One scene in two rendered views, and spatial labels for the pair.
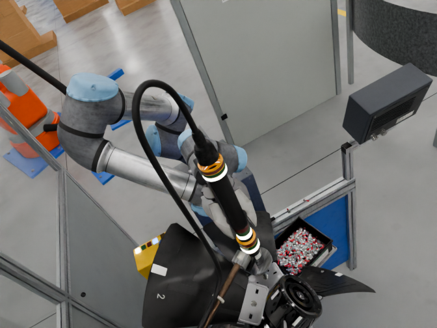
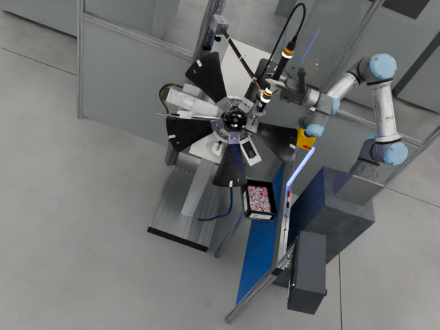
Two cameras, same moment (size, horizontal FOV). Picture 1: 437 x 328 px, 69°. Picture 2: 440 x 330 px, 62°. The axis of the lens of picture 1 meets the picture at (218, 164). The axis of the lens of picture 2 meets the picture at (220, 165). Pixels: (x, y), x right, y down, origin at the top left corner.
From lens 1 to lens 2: 1.57 m
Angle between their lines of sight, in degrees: 60
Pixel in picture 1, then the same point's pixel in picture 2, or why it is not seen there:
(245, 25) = not seen: outside the picture
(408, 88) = (302, 267)
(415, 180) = not seen: outside the picture
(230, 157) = (313, 118)
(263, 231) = (274, 146)
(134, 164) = (336, 87)
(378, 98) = (308, 245)
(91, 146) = (354, 69)
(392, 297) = (190, 317)
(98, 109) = (366, 65)
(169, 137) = (370, 145)
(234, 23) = not seen: outside the picture
